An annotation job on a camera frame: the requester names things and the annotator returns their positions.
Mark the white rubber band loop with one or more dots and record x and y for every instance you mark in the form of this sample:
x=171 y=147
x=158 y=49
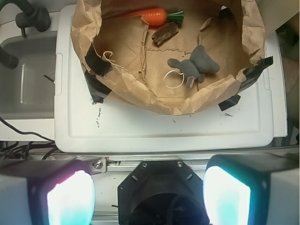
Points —
x=173 y=79

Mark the aluminum extrusion rail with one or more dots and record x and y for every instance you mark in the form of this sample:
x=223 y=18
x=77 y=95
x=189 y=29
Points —
x=197 y=161

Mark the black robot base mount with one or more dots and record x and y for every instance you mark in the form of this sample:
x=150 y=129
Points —
x=162 y=193

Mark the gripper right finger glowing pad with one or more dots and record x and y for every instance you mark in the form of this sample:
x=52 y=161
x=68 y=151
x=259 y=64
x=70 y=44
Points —
x=253 y=189

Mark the gray plush animal toy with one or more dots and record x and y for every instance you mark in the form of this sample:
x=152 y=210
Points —
x=196 y=66

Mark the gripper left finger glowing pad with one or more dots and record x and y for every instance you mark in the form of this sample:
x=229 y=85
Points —
x=46 y=192

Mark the dark gray toy faucet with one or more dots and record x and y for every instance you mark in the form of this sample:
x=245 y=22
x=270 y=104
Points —
x=30 y=16

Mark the crumpled brown paper bag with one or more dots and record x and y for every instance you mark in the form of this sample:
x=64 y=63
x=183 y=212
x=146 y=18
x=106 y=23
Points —
x=119 y=56

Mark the white plastic bin lid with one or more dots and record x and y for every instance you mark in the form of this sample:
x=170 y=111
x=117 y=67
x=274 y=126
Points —
x=114 y=126

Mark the brown wood block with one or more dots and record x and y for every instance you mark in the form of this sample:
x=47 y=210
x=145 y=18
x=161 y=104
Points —
x=164 y=33

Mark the orange plastic toy carrot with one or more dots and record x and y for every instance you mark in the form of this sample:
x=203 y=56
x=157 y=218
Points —
x=158 y=16

